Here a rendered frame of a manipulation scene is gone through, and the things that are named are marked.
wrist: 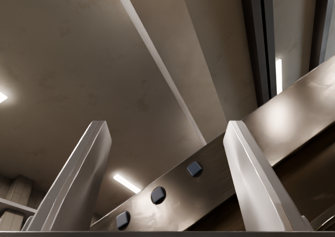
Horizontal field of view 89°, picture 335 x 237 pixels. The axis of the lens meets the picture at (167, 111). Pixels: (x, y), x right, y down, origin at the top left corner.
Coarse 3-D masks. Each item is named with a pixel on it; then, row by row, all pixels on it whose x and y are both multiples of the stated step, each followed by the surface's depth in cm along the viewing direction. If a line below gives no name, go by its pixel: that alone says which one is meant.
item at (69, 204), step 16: (96, 128) 10; (80, 144) 9; (96, 144) 9; (80, 160) 8; (96, 160) 9; (64, 176) 7; (80, 176) 7; (96, 176) 9; (48, 192) 6; (64, 192) 6; (80, 192) 7; (96, 192) 9; (48, 208) 6; (64, 208) 6; (80, 208) 7; (32, 224) 6; (48, 224) 6; (64, 224) 6; (80, 224) 7
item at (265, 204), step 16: (240, 128) 10; (224, 144) 11; (240, 144) 9; (256, 144) 9; (240, 160) 9; (256, 160) 8; (240, 176) 9; (256, 176) 7; (272, 176) 7; (240, 192) 9; (256, 192) 7; (272, 192) 6; (240, 208) 9; (256, 208) 7; (272, 208) 6; (288, 208) 6; (256, 224) 7; (272, 224) 6; (288, 224) 6; (304, 224) 6
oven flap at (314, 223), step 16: (320, 144) 56; (288, 160) 57; (304, 160) 54; (320, 160) 52; (288, 176) 53; (304, 176) 51; (320, 176) 48; (288, 192) 49; (304, 192) 47; (320, 192) 45; (224, 208) 56; (304, 208) 44; (320, 208) 42; (208, 224) 54; (224, 224) 52; (240, 224) 49; (320, 224) 38
